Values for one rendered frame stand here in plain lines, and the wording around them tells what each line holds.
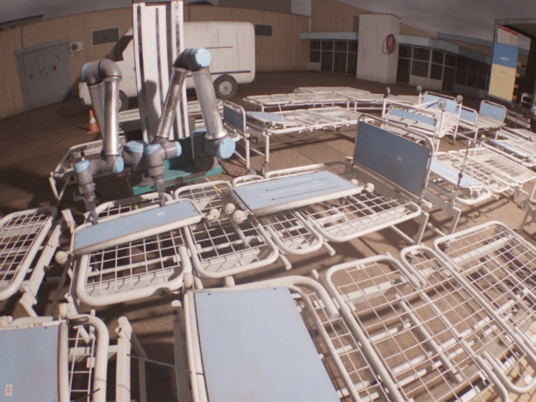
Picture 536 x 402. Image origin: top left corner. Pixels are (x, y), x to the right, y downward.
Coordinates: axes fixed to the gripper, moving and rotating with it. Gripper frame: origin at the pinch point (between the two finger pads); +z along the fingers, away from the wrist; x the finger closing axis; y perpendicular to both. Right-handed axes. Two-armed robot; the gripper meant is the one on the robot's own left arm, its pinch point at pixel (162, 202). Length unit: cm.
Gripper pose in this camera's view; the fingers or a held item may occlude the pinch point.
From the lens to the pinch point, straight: 171.2
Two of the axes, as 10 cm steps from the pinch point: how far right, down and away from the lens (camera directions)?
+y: 8.6, -2.4, 4.4
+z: 1.0, 9.4, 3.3
